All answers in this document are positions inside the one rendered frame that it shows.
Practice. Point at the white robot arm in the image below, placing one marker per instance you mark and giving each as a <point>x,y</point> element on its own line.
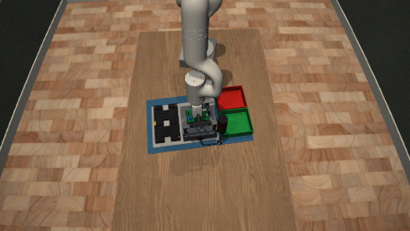
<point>195,15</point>

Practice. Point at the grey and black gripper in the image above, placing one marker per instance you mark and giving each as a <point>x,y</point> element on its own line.
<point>197,112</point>

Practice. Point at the green circuit board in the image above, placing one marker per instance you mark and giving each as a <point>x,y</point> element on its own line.
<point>204,115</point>

